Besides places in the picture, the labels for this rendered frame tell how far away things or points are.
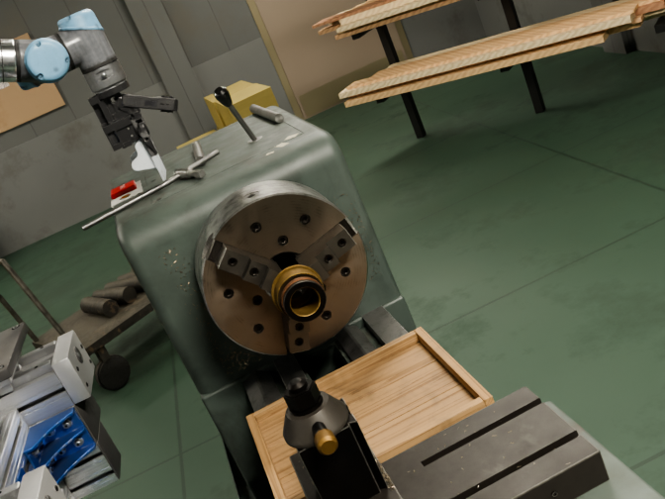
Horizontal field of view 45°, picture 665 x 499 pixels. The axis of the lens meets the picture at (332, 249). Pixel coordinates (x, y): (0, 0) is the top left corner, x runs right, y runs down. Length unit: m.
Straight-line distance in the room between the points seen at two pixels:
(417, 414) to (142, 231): 0.65
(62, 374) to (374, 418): 0.58
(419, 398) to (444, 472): 0.32
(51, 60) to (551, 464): 1.05
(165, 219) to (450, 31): 7.15
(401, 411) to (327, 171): 0.53
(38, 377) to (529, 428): 0.90
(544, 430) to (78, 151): 7.36
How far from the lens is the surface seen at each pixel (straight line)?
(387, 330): 1.64
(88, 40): 1.68
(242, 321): 1.51
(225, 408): 1.74
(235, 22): 8.10
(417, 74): 5.37
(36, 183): 8.28
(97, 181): 8.23
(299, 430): 0.92
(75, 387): 1.57
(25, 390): 1.58
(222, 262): 1.43
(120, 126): 1.70
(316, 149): 1.63
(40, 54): 1.52
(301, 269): 1.40
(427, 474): 1.06
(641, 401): 2.68
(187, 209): 1.61
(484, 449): 1.07
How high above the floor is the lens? 1.61
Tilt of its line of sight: 20 degrees down
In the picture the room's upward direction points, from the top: 24 degrees counter-clockwise
